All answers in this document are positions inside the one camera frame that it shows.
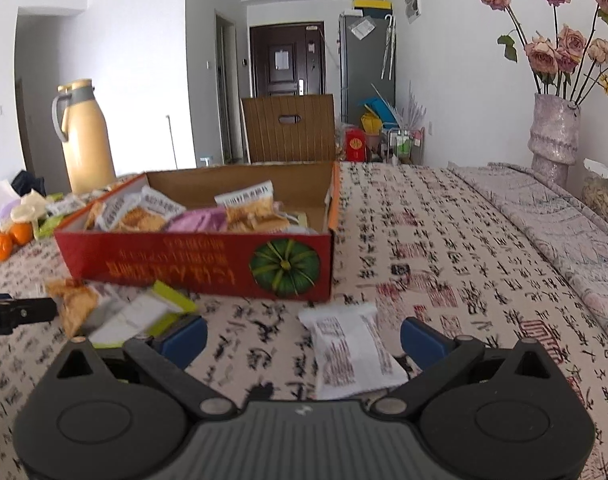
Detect pink textured vase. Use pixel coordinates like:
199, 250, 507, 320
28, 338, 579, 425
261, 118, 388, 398
528, 94, 581, 188

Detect orange fruit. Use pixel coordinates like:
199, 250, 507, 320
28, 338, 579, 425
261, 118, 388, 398
0, 232, 14, 262
8, 222, 34, 247

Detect brown wooden chair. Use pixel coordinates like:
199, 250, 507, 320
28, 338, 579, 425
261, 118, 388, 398
242, 94, 336, 164

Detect dark entrance door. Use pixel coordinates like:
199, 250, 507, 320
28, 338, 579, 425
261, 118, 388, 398
249, 22, 325, 98

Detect calligraphy print tablecloth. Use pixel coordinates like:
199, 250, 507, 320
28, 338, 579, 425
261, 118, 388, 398
0, 160, 608, 480

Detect wire storage rack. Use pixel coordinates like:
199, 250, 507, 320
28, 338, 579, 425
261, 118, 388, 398
381, 128, 425, 166

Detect grey refrigerator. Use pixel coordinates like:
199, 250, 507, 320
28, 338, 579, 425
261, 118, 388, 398
339, 14, 396, 126

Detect pink packet in box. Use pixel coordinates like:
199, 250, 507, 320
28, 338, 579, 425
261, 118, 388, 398
165, 207, 227, 233

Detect orange fruit middle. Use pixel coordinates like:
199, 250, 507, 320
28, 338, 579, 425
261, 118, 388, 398
8, 222, 34, 247

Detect green packet near oranges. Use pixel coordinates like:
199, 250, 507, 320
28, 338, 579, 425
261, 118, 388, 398
34, 216, 66, 240

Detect orange fruit front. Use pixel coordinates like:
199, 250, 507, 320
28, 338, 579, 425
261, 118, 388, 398
0, 232, 14, 262

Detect dried pink roses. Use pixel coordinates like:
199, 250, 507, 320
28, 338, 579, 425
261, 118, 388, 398
480, 0, 608, 107

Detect cream thermos jug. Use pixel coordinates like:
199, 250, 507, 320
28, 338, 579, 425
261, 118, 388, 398
51, 79, 116, 194

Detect red gift box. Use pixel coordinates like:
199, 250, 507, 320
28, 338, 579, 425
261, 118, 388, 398
344, 128, 369, 162

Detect green white snack packet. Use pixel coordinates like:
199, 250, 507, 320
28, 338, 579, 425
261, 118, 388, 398
79, 281, 199, 348

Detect cookie packet on table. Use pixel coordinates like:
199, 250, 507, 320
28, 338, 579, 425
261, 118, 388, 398
44, 278, 100, 338

